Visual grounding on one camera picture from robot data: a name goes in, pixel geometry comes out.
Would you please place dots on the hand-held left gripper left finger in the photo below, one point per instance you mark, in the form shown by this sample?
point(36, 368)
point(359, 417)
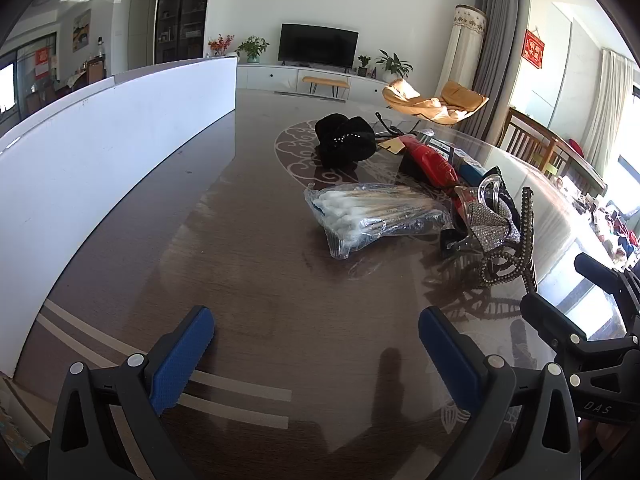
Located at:
point(182, 360)

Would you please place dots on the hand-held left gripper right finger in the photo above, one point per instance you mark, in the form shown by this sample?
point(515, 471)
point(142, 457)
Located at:
point(447, 360)

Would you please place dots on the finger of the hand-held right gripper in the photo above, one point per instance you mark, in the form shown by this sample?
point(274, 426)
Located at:
point(600, 266)
point(550, 317)

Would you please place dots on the bronze beaded hair claw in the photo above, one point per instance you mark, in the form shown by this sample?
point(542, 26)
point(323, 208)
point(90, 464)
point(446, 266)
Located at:
point(526, 230)

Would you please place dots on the silver rhinestone bow hair clip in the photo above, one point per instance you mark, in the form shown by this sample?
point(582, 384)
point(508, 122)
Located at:
point(487, 232)

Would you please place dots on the bag of cotton swabs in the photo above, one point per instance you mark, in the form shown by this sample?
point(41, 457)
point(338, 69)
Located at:
point(360, 212)

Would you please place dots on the red snack packet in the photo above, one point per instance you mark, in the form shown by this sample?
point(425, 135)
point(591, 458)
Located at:
point(430, 162)

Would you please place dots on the white storage box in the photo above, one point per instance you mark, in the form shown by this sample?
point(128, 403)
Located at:
point(100, 160)

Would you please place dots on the black rhinestone cloth accessory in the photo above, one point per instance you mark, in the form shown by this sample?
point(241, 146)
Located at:
point(345, 142)

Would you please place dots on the colourful clutter pile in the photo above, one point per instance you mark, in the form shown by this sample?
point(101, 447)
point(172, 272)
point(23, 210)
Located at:
point(620, 235)

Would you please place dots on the clear plastic hair claw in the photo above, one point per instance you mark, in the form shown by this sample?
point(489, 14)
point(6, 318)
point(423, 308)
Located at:
point(490, 187)

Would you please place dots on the wooden slatted chair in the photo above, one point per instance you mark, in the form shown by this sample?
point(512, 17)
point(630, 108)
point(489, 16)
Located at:
point(520, 132)

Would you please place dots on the blue box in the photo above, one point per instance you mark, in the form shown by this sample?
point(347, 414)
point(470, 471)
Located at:
point(470, 170)

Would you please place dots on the white sheer curtain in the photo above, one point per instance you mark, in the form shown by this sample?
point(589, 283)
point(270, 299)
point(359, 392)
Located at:
point(610, 100)

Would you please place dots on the orange rocking chair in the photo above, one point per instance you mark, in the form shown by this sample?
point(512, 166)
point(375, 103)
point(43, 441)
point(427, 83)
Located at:
point(460, 97)

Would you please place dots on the brown paper tag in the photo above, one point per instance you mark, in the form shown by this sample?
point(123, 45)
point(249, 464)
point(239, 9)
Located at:
point(391, 145)

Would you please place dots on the grey curtain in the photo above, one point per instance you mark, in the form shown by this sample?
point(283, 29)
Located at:
point(495, 35)

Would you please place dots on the covered standing air conditioner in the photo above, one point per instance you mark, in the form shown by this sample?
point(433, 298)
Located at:
point(465, 45)

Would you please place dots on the large-leaf potted plant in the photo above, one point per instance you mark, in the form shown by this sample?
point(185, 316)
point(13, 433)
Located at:
point(395, 65)

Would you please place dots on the white television cabinet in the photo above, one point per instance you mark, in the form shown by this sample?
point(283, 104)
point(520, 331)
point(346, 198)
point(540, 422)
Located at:
point(270, 77)

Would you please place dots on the wooden dining table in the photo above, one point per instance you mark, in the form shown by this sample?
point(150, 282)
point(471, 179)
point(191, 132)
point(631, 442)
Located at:
point(70, 80)

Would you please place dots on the wooden dining chair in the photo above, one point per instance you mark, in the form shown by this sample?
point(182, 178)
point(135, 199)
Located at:
point(96, 70)

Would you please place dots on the orange bench with metal legs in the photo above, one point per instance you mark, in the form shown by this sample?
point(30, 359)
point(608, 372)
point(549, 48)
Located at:
point(325, 80)

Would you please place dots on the small potted plant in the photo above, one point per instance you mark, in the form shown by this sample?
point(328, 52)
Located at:
point(363, 62)

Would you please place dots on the red flower arrangement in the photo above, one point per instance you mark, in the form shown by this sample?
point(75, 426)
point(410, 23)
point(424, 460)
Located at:
point(220, 45)

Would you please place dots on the bushy green potted plant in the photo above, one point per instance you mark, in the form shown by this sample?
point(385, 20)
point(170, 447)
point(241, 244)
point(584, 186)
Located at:
point(252, 47)

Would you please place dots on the tall water bottle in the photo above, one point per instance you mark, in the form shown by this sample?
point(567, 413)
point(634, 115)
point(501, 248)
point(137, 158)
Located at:
point(101, 47)

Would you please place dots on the bright window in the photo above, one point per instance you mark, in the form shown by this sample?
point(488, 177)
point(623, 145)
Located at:
point(6, 87)

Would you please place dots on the white door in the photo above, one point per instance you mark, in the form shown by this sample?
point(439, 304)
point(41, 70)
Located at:
point(139, 35)

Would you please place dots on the red door poster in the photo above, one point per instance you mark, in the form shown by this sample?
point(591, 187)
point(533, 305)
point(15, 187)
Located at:
point(42, 62)

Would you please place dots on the black television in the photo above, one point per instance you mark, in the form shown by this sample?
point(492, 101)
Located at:
point(317, 45)

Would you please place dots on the landscape painting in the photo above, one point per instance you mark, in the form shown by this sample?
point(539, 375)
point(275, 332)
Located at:
point(81, 30)

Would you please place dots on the dark glass display cabinet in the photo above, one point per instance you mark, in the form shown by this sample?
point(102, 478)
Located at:
point(182, 10)

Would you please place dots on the red wall hanging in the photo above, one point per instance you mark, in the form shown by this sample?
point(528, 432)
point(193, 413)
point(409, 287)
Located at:
point(534, 49)

